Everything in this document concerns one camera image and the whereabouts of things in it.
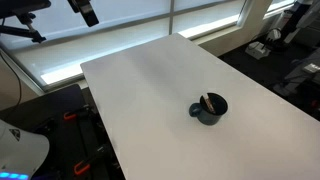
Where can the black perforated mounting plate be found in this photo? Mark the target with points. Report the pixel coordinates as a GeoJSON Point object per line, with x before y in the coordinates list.
{"type": "Point", "coordinates": [68, 146]}

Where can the black and white post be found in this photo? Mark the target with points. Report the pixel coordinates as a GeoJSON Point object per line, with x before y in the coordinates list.
{"type": "Point", "coordinates": [295, 16]}

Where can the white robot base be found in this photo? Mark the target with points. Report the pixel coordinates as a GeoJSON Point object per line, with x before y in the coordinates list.
{"type": "Point", "coordinates": [18, 151]}

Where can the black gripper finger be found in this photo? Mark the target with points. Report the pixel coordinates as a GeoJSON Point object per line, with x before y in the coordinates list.
{"type": "Point", "coordinates": [73, 4]}
{"type": "Point", "coordinates": [88, 14]}

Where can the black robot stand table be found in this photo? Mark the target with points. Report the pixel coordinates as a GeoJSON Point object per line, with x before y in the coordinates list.
{"type": "Point", "coordinates": [40, 103]}

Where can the dark green mug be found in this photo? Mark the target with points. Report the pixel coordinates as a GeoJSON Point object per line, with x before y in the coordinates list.
{"type": "Point", "coordinates": [207, 117]}

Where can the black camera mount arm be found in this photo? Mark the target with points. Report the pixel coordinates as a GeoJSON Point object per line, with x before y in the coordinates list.
{"type": "Point", "coordinates": [21, 20]}

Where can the red marker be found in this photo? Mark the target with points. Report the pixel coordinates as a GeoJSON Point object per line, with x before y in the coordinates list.
{"type": "Point", "coordinates": [209, 103]}

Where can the white floor device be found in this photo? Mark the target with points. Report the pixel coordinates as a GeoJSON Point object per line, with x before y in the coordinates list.
{"type": "Point", "coordinates": [257, 50]}

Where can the grey window frame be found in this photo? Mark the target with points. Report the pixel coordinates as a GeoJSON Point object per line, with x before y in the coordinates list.
{"type": "Point", "coordinates": [171, 16]}

